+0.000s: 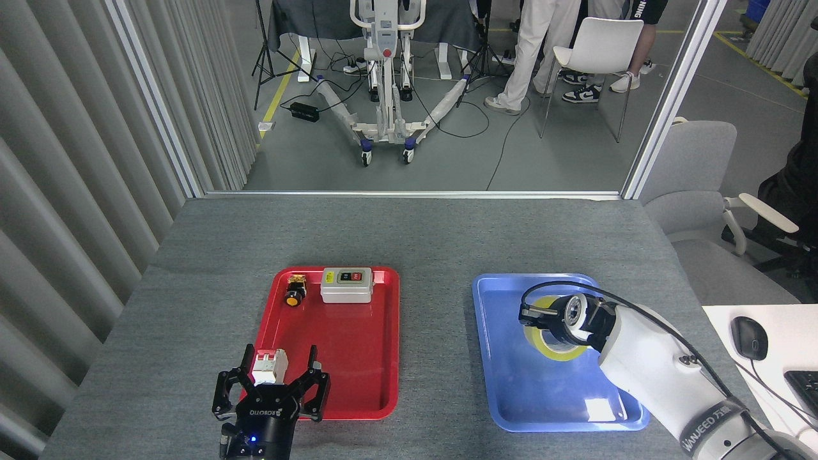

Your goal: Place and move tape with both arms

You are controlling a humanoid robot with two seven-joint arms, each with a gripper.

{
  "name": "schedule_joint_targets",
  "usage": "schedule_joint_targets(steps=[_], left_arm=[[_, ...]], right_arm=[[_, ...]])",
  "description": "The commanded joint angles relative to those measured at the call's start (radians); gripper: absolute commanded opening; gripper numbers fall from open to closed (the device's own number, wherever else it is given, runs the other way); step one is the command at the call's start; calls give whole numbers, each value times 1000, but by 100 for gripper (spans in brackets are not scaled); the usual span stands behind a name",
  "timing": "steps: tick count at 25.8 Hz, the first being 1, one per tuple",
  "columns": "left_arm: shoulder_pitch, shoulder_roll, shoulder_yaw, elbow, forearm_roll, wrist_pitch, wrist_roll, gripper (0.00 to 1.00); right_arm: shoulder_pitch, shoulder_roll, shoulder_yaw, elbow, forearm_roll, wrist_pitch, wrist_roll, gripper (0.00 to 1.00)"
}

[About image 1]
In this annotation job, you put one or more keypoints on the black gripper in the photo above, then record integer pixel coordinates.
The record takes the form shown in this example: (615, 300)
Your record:
(553, 319)
(265, 421)

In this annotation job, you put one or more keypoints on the yellow tape roll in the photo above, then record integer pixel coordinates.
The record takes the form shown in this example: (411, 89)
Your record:
(556, 353)

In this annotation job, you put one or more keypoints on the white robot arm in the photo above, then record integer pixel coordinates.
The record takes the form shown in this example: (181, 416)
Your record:
(645, 364)

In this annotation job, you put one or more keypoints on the white red circuit breaker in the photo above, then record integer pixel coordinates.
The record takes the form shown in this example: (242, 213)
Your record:
(268, 367)

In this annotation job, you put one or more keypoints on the blue plastic tray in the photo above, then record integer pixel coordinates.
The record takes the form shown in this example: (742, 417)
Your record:
(511, 383)

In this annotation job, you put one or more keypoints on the red plastic tray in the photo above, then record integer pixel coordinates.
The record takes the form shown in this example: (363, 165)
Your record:
(345, 345)

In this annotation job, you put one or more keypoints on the black computer mouse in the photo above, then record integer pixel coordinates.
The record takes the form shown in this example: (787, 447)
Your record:
(749, 337)

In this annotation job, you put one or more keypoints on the person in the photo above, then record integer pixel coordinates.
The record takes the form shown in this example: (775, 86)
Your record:
(581, 96)
(641, 45)
(530, 38)

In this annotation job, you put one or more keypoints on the grey office chair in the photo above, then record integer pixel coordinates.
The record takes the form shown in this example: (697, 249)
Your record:
(696, 160)

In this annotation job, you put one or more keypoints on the black tripod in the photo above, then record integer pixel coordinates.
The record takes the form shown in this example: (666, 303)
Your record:
(482, 57)
(263, 57)

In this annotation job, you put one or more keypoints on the small white floor box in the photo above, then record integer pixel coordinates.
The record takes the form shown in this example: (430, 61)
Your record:
(266, 126)

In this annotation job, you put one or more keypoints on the white plastic chair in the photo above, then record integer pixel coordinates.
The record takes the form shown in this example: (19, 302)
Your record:
(601, 45)

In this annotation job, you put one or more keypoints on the black keyboard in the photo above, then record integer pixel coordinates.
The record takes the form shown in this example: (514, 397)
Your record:
(805, 390)

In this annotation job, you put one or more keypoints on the black power adapter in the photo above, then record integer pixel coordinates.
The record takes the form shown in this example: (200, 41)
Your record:
(305, 112)

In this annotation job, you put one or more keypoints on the black garment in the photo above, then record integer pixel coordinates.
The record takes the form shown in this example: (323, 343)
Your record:
(799, 185)

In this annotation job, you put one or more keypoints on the white power strip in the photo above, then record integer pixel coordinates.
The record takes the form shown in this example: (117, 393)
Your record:
(354, 66)

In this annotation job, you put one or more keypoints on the grey pleated curtain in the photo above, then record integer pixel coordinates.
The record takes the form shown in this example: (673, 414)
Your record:
(783, 32)
(77, 160)

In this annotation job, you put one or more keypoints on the white stand on wheels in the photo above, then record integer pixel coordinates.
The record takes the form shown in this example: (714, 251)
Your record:
(383, 38)

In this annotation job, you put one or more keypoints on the black table cloth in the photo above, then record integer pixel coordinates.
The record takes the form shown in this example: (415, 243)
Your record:
(332, 19)

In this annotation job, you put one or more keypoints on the yellow push button switch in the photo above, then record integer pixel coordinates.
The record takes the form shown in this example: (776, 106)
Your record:
(295, 295)

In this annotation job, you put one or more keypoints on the grey push button switch box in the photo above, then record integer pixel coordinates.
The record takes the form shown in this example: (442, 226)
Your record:
(345, 292)

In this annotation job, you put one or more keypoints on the silver horizontal rail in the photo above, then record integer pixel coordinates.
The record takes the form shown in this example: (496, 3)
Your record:
(409, 194)

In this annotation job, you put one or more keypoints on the silver post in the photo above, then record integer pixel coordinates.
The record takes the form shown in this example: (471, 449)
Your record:
(156, 102)
(674, 96)

